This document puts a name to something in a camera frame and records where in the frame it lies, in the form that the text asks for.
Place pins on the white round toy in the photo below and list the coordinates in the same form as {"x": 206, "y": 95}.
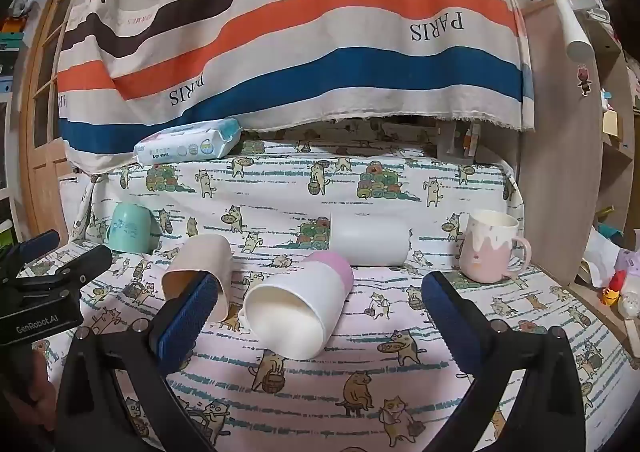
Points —
{"x": 630, "y": 304}

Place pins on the pink and white mug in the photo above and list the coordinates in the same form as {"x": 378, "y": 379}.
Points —
{"x": 487, "y": 252}

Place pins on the teal mug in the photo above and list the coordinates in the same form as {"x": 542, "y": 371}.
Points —
{"x": 131, "y": 229}

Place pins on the cartoon sticker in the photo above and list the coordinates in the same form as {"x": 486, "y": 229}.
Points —
{"x": 583, "y": 79}

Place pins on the striped cloth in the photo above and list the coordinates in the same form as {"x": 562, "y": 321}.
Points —
{"x": 300, "y": 11}

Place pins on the beige cup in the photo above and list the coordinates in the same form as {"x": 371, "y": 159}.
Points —
{"x": 205, "y": 257}

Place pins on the yellow and red toy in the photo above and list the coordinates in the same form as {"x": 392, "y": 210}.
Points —
{"x": 614, "y": 289}

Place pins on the wet wipes packet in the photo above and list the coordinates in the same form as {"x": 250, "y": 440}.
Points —
{"x": 187, "y": 144}

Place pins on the white crumpled paper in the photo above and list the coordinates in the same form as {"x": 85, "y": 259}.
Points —
{"x": 600, "y": 254}

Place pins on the yellow sticky note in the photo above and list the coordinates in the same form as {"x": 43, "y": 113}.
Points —
{"x": 611, "y": 122}

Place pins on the person's left hand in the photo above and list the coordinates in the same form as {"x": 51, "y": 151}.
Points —
{"x": 30, "y": 402}

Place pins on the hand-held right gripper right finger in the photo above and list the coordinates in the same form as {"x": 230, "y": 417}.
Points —
{"x": 450, "y": 327}

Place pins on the white cup with pink base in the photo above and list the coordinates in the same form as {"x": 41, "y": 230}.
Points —
{"x": 295, "y": 312}

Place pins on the plain white cup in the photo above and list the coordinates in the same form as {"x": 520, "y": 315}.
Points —
{"x": 370, "y": 239}

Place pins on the purple plush toy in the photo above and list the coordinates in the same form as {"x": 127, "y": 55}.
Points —
{"x": 629, "y": 263}

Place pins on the cat print blanket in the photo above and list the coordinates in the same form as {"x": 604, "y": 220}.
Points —
{"x": 350, "y": 384}

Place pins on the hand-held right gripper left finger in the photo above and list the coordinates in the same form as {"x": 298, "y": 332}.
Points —
{"x": 186, "y": 329}

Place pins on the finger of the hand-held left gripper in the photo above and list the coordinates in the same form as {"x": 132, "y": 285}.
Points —
{"x": 75, "y": 262}
{"x": 37, "y": 243}

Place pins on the wooden shelf unit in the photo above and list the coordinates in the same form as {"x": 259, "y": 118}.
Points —
{"x": 555, "y": 156}

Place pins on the wooden door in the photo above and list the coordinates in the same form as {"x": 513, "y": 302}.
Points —
{"x": 45, "y": 106}

